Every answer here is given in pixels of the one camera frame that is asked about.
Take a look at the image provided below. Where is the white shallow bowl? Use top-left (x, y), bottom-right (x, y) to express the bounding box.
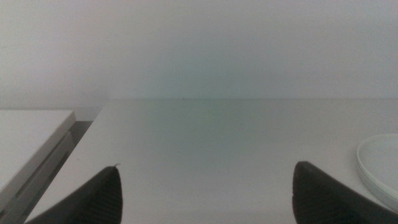
top-left (356, 133), bottom-right (398, 200)

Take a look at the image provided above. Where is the white side cabinet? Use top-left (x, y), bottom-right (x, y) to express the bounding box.
top-left (0, 109), bottom-right (76, 224)

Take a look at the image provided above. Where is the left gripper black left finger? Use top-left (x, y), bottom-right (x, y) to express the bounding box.
top-left (24, 164), bottom-right (123, 224)

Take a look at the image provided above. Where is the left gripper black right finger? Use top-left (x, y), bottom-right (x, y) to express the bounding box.
top-left (292, 160), bottom-right (398, 224)

